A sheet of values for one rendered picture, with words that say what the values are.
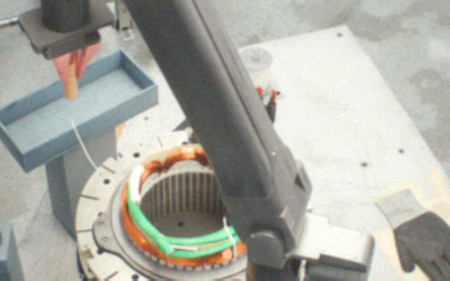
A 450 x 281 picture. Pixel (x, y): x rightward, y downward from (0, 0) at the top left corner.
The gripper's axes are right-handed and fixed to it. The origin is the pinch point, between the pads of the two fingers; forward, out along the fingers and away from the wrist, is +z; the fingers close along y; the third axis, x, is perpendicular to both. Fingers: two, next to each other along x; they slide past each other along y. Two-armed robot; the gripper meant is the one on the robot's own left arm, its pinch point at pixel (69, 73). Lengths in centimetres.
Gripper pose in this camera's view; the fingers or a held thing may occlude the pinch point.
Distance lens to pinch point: 122.2
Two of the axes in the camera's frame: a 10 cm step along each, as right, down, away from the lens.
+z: -0.5, 6.8, 7.3
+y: 8.7, -3.4, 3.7
